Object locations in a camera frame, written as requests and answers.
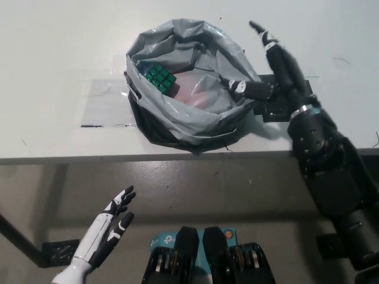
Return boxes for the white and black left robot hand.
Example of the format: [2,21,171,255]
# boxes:
[50,185,137,284]

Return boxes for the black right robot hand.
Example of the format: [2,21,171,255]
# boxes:
[227,20,322,118]

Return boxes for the grey and black plastic bag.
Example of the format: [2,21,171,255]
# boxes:
[123,19,261,154]

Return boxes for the Rubik's cube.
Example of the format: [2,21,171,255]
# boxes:
[144,64,181,97]

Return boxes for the teal TP-Link box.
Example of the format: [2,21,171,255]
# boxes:
[149,226,238,284]

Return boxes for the black table leg with foot plate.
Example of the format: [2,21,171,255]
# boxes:
[0,211,81,269]

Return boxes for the black robot torso blocks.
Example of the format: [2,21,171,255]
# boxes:
[142,226,282,284]

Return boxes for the pink pouch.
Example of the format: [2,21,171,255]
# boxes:
[170,72,235,109]

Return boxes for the clear plastic film sheet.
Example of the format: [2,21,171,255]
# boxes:
[81,78,137,128]

